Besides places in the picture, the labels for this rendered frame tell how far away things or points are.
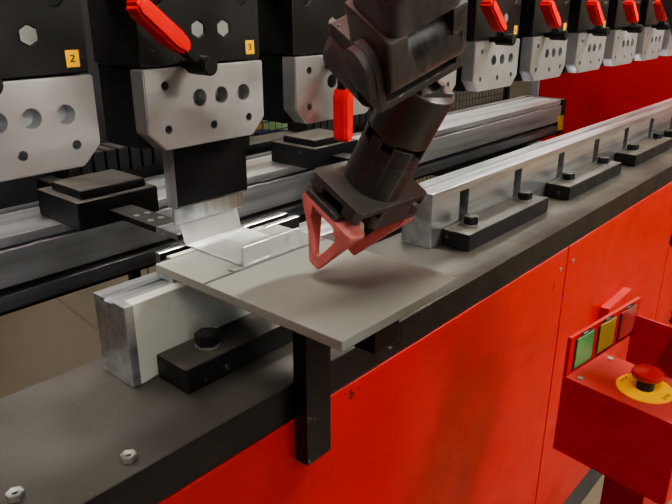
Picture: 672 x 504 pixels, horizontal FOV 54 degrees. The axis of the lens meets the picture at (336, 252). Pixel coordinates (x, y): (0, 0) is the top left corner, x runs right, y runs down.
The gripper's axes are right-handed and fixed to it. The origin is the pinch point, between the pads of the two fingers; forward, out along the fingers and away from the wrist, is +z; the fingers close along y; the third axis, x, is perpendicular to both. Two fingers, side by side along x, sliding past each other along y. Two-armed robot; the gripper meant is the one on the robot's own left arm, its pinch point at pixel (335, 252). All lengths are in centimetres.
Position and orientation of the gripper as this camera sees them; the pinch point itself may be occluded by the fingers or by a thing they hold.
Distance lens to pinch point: 66.4
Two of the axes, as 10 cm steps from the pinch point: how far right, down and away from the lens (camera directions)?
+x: 6.5, 6.6, -3.8
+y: -6.7, 2.5, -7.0
